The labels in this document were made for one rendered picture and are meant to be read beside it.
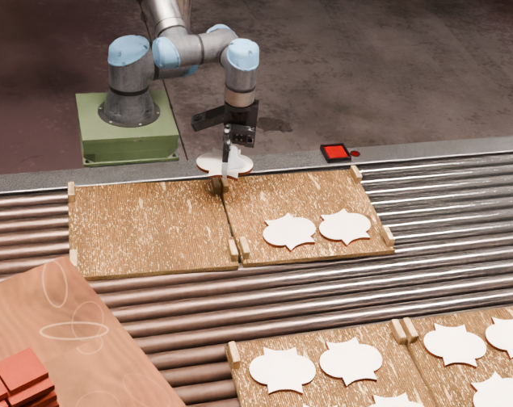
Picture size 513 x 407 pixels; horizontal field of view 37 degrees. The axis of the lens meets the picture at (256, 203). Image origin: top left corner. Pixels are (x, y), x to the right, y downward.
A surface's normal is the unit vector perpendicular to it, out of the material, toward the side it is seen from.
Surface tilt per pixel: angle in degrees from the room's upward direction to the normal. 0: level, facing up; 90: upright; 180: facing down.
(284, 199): 0
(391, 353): 0
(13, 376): 0
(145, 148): 90
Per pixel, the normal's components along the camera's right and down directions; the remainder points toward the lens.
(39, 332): 0.10, -0.77
